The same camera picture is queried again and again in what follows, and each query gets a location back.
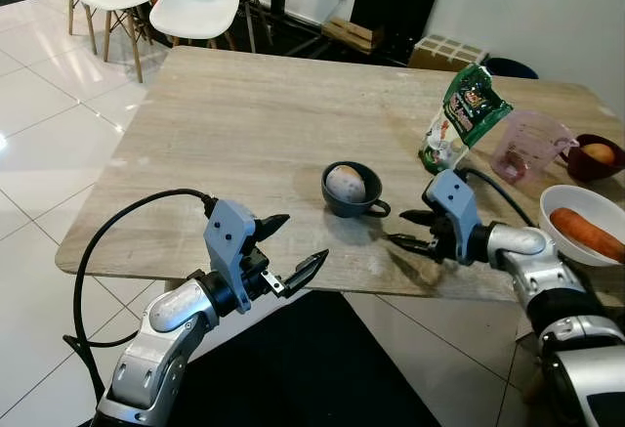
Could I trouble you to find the dark grey cup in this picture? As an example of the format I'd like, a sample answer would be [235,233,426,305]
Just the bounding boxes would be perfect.
[321,161,393,220]

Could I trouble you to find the brown potato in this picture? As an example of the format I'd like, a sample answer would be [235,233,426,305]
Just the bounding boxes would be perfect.
[326,164,368,202]

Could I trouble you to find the black floor mat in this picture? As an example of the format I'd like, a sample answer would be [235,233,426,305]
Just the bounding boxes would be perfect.
[161,290,442,427]

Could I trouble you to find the wooden dining table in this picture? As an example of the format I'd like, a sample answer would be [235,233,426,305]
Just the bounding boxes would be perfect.
[56,46,625,308]

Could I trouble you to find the green snack bag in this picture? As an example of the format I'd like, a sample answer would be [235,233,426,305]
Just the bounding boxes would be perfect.
[419,64,515,175]

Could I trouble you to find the pink plastic measuring cup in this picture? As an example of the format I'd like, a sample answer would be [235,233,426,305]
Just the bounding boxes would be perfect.
[489,108,580,187]

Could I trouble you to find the white ceramic bowl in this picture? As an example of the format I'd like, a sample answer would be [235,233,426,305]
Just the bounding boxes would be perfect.
[539,185,625,269]

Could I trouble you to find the orange carrot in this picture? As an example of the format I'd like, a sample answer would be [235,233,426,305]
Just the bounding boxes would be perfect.
[548,207,625,265]

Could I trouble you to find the dark red bowl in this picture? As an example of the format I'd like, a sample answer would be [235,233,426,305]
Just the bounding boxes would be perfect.
[566,134,625,183]

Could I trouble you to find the cardboard carton with dividers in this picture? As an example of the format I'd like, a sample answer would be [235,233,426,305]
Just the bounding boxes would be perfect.
[407,34,487,72]

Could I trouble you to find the round orange fruit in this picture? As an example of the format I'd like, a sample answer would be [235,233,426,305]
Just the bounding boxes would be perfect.
[582,142,618,167]

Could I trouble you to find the dark blue round stool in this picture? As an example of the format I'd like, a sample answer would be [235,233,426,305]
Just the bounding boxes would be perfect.
[482,56,540,81]

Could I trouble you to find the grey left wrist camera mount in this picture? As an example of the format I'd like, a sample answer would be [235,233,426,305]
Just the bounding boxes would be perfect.
[202,198,259,288]

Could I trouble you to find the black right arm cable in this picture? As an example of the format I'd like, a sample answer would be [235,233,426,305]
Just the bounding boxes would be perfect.
[457,166,535,230]

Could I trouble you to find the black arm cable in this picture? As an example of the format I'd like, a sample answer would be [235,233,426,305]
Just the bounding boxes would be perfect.
[62,189,220,404]
[457,166,535,230]

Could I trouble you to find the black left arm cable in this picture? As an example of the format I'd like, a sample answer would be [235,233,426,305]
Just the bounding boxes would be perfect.
[62,189,220,404]

